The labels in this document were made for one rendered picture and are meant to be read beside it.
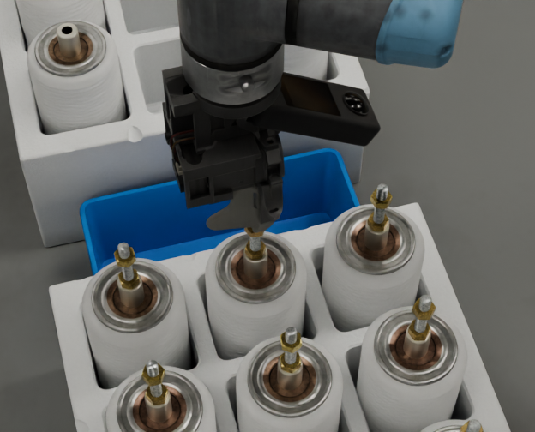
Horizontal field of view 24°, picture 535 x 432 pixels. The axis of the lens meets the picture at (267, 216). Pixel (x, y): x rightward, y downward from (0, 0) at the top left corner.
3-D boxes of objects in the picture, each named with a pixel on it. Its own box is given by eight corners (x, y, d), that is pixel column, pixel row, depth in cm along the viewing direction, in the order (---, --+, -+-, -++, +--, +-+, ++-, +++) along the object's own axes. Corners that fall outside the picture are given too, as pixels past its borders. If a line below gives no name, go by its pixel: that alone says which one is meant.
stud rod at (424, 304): (409, 339, 112) (417, 297, 105) (418, 333, 112) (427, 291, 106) (415, 347, 111) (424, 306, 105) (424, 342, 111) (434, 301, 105)
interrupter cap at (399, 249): (335, 275, 117) (335, 272, 117) (335, 208, 121) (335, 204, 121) (416, 278, 117) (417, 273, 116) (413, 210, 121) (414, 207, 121)
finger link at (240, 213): (203, 239, 110) (197, 176, 102) (268, 224, 110) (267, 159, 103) (213, 267, 108) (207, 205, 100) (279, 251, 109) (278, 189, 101)
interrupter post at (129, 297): (132, 283, 117) (129, 265, 114) (151, 297, 116) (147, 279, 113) (114, 300, 116) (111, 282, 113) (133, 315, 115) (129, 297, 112)
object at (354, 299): (318, 369, 131) (324, 283, 116) (318, 291, 137) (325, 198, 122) (409, 372, 131) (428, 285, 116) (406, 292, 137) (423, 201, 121)
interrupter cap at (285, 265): (200, 283, 117) (200, 279, 116) (241, 224, 120) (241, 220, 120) (270, 318, 115) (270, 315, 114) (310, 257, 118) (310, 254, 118)
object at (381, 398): (333, 413, 129) (342, 330, 114) (411, 371, 131) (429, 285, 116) (383, 490, 124) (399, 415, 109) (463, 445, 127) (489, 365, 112)
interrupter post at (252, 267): (237, 274, 117) (237, 255, 114) (251, 255, 118) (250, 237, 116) (260, 285, 117) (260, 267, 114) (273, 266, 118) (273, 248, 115)
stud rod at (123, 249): (130, 283, 115) (123, 239, 108) (138, 289, 114) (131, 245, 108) (123, 290, 114) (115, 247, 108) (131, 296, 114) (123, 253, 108)
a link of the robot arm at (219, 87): (267, -17, 91) (300, 65, 87) (267, 25, 95) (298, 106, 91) (168, 4, 90) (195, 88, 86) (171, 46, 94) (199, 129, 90)
